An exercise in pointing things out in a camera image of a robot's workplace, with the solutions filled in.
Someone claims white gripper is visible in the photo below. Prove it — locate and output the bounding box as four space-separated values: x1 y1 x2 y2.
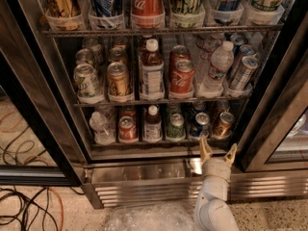
199 136 238 181

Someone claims orange can bottom shelf front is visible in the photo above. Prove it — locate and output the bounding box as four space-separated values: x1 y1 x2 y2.
212 112 235 139

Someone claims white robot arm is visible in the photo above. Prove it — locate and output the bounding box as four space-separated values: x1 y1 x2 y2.
193 136 240 231

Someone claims blue can bottom shelf front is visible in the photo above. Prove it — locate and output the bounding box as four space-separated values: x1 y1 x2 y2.
190 113 210 140

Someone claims blue can shelf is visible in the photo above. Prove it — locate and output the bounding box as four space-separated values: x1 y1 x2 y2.
190 113 210 140
190 101 206 117
90 0 123 29

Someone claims orange can bottom shelf rear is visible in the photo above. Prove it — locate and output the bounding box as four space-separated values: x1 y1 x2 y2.
213 100 230 116

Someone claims green can bottom shelf front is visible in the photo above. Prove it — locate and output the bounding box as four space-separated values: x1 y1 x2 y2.
167 114 185 141

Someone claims blue can bottom shelf rear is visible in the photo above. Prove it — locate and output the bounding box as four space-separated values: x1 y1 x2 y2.
190 101 206 117

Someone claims steel fridge base grille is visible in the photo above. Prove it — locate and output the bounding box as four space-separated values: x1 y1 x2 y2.
82 158 308 209

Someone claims right glass fridge door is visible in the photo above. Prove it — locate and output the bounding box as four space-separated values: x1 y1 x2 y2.
237 13 308 172

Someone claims green can bottom shelf rear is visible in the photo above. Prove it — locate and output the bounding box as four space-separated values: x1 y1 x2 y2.
167 103 181 116

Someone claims tea bottle bottom shelf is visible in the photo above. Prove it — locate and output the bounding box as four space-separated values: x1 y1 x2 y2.
143 105 163 142

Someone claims tea bottle shelf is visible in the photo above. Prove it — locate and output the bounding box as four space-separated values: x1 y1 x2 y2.
143 105 163 142
140 38 165 100

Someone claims red cola can middle front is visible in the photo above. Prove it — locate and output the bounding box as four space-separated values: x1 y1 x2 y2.
170 59 194 94

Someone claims red cola can bottom front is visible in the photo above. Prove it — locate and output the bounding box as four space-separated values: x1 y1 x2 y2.
118 116 138 143

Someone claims water bottle middle shelf front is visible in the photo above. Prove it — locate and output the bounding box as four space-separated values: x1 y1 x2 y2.
203 40 234 92

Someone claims water bottle shelf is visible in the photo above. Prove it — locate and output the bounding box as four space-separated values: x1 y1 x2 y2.
203 40 234 92
94 104 115 122
195 33 225 74
90 112 116 145

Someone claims silver slim can middle front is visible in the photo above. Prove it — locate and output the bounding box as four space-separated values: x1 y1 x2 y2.
229 56 259 90

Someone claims red cola can bottom rear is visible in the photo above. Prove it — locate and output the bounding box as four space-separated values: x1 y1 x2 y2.
119 106 137 119

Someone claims water bottle middle shelf rear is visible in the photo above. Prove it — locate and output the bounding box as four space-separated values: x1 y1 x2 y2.
195 33 225 74

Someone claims red cola can middle rear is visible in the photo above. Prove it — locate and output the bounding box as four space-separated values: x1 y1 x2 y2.
169 45 191 64

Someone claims tea bottle middle shelf front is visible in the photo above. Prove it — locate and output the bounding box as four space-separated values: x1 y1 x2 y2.
140 38 165 100

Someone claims water bottle bottom shelf front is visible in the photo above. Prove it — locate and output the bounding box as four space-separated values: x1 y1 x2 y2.
90 112 116 145

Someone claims silver slim can middle rear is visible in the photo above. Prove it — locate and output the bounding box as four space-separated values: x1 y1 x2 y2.
230 34 246 48

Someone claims water bottle bottom shelf rear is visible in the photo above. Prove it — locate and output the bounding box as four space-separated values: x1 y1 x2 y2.
94 104 115 122

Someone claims orange can middle front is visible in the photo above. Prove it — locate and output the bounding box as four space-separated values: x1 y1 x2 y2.
107 62 132 102

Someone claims white green can middle front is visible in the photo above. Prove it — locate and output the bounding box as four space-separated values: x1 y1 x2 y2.
74 64 104 104

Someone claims orange can middle rear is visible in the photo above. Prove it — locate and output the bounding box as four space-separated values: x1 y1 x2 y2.
113 37 129 50

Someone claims white green can top right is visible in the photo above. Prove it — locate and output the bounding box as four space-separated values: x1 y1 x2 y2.
244 0 283 25

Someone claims green white can top shelf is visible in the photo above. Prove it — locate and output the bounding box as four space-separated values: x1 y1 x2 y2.
170 0 201 28

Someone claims white green can middle rear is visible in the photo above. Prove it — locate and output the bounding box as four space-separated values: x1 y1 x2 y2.
83 37 104 64

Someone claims blue can top shelf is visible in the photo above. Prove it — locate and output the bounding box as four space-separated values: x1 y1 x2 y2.
90 0 123 29

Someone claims middle wire shelf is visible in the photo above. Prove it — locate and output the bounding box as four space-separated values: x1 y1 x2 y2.
73 95 250 108

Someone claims wire shelf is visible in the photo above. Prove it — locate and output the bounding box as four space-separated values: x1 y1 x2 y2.
91 138 230 147
73 95 250 108
42 23 284 39

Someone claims bottom wire shelf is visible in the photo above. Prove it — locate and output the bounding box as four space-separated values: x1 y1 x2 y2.
91 138 230 147

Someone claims top wire shelf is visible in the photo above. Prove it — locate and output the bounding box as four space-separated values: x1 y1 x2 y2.
42 23 284 39

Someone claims orange floor cable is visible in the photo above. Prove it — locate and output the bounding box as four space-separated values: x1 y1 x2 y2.
46 186 65 231

